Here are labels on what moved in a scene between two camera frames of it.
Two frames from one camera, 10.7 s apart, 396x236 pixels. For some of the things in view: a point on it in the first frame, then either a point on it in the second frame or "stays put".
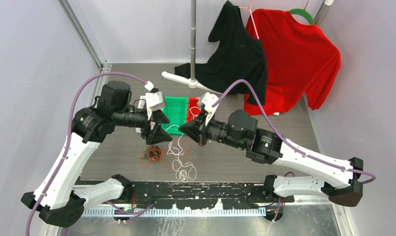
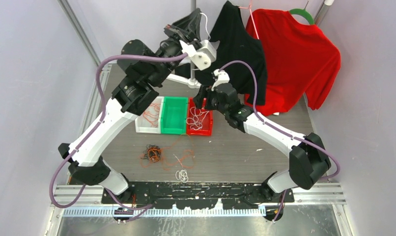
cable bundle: [153, 153] stays put
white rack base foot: [191, 83] stays put
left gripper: [156, 133] to [191, 23]
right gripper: [196, 130] to [202, 94]
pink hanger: [252, 17] stays put
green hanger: [303, 12] stays put
